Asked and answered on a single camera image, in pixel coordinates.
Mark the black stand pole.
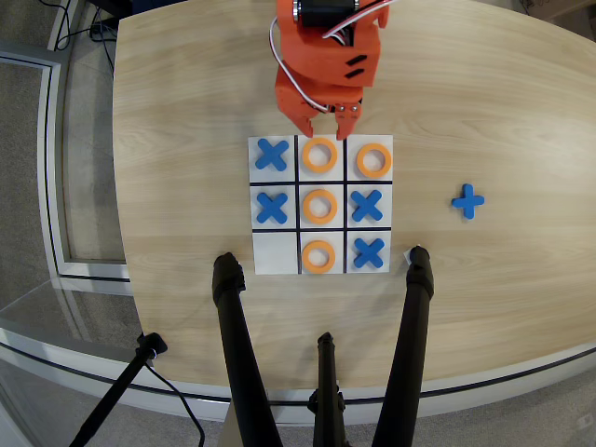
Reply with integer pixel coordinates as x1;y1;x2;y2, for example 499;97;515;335
68;332;169;447

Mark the black stand cable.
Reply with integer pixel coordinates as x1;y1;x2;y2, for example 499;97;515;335
143;362;206;447

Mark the white tic-tac-toe board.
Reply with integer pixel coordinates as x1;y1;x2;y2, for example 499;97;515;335
247;134;395;276

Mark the cardboard box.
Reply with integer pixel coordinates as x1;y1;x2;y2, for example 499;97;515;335
519;0;596;22

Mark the thin black tripod leg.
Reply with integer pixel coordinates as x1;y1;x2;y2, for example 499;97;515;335
306;332;348;447

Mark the black floor cable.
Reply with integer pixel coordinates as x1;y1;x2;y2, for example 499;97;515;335
48;0;88;52
88;7;117;78

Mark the orange ring piece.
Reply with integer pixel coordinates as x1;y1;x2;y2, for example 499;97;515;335
356;142;394;179
301;239;337;275
302;188;339;225
301;137;339;175

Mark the grey metal floor frame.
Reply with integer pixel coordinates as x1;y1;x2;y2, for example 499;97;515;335
0;44;134;285

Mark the black furniture base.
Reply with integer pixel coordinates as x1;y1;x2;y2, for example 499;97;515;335
86;0;187;14

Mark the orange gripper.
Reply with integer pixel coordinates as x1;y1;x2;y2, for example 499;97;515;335
273;67;364;142

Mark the blue X piece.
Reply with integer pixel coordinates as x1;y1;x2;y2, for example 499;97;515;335
353;237;386;270
349;189;385;224
450;183;486;221
255;192;290;224
254;138;291;172

